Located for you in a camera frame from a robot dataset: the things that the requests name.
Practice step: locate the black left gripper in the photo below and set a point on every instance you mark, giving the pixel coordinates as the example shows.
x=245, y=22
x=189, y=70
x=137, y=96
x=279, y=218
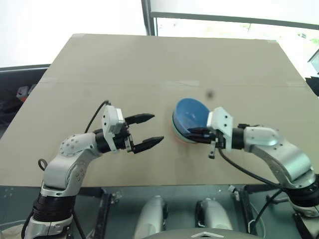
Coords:
x=124, y=139

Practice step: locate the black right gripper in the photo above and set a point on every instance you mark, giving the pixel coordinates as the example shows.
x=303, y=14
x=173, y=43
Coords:
x=218, y=142

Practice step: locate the blue bowl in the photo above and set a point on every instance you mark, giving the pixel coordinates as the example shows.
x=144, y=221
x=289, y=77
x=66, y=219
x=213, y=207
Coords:
x=190, y=114

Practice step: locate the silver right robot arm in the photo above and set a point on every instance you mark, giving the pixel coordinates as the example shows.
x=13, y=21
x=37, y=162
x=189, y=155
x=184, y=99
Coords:
x=274, y=149

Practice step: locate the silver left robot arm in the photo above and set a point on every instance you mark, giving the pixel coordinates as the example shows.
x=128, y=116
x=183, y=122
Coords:
x=61, y=169

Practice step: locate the green bowl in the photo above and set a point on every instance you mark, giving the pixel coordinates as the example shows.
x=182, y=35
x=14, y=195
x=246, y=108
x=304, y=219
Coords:
x=180, y=136

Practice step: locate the brown cardboard table cover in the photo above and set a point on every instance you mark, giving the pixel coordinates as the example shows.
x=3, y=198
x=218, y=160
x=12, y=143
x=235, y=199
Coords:
x=159, y=74

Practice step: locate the silver rounded robot leg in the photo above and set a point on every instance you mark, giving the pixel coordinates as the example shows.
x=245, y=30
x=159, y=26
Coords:
x=214, y=214
x=150, y=216

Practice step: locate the dark rounded robot torso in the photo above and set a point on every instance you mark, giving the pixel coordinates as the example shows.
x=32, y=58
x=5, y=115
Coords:
x=209, y=234

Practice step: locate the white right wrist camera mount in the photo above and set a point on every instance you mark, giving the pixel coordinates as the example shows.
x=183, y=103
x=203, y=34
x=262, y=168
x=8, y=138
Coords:
x=221, y=122

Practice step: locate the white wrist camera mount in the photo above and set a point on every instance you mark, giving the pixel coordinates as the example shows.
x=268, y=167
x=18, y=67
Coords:
x=111, y=122
x=221, y=122

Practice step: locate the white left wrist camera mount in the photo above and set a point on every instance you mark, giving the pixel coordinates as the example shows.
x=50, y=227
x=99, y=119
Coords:
x=111, y=122

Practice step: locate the black table frame leg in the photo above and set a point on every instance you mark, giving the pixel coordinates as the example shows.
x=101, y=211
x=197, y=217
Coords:
x=103, y=214
x=253, y=211

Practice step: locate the dark window frame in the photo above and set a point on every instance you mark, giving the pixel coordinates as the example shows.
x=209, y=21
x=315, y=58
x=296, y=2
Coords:
x=149, y=17

